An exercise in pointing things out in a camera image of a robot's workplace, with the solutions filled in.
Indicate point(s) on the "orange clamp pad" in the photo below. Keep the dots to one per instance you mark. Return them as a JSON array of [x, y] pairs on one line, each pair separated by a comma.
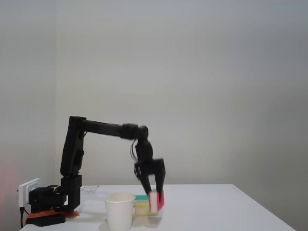
[[72, 213]]

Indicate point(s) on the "paper sheet with writing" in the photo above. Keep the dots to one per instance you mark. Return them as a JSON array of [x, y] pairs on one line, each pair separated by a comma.
[[89, 189]]

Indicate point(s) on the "red and white sponge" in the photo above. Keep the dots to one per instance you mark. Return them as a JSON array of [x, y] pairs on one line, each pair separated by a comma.
[[156, 201]]

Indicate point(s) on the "black table clamp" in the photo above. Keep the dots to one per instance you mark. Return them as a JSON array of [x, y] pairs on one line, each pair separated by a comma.
[[48, 219]]

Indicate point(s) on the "white power socket block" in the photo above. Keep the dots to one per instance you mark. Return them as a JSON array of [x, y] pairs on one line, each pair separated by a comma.
[[25, 192]]

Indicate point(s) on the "green and white sponge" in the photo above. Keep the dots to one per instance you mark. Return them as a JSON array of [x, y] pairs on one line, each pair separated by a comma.
[[141, 197]]

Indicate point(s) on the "yellow and white sponge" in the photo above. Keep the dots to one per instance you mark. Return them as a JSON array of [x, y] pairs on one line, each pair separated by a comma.
[[142, 209]]

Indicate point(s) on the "white paper cup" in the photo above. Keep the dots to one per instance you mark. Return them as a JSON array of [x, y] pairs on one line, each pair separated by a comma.
[[119, 211]]

